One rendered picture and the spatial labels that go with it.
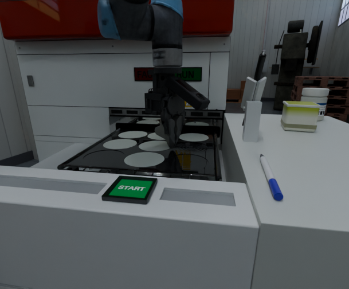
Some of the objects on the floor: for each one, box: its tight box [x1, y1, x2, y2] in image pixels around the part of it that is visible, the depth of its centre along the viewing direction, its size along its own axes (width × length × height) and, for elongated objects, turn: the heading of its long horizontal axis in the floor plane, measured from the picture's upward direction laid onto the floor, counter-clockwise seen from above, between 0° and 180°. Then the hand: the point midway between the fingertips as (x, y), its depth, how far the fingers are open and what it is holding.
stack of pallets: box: [291, 76, 349, 122], centre depth 490 cm, size 143×102×102 cm
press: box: [271, 19, 323, 110], centre depth 652 cm, size 133×118×254 cm
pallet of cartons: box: [226, 81, 246, 103], centre depth 864 cm, size 141×107×79 cm
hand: (174, 144), depth 61 cm, fingers closed
